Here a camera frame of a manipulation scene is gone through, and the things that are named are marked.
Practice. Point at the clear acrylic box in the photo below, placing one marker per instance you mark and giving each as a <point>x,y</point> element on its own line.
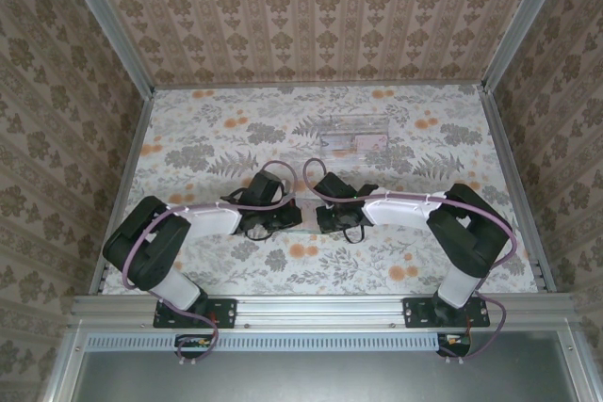
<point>353,122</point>

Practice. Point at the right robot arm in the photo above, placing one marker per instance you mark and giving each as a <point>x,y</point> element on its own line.
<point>471,237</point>

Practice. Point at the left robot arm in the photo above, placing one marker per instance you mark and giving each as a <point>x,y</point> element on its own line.
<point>146,256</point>

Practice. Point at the pale printed card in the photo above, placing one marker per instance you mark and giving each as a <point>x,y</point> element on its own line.
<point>337,143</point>

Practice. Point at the grey metal panel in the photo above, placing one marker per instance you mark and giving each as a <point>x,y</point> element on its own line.
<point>320,378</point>

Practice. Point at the aluminium mounting rail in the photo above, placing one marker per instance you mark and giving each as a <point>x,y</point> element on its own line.
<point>320,310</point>

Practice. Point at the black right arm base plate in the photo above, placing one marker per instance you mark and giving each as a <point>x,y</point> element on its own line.
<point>414,312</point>

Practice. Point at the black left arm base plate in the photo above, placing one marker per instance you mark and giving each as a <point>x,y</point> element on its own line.
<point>226,312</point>

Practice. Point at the aluminium table side rail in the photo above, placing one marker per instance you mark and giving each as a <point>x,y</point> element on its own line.
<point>509,162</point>
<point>130,162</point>

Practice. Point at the aluminium frame post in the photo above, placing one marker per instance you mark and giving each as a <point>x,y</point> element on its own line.
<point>110,20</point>
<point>524,20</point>

